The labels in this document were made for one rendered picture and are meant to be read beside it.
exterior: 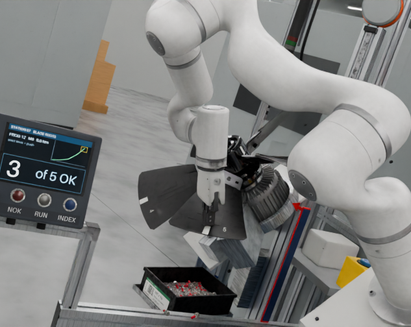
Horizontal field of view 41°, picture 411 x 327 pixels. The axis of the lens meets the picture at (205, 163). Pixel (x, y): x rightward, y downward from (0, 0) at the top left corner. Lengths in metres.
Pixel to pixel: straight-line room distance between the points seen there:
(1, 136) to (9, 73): 6.01
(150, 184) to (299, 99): 1.00
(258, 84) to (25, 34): 6.19
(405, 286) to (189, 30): 0.61
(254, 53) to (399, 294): 0.52
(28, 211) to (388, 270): 0.68
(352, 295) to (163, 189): 0.85
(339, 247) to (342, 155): 1.31
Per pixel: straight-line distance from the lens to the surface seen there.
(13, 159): 1.09
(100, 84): 9.88
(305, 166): 0.88
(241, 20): 1.03
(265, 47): 0.99
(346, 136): 0.89
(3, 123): 1.09
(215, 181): 1.45
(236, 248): 1.66
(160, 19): 1.04
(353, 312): 1.19
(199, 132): 1.43
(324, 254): 2.15
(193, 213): 1.58
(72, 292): 1.26
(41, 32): 7.13
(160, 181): 1.86
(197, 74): 1.29
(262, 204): 1.77
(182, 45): 1.04
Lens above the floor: 1.47
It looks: 10 degrees down
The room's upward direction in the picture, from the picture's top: 18 degrees clockwise
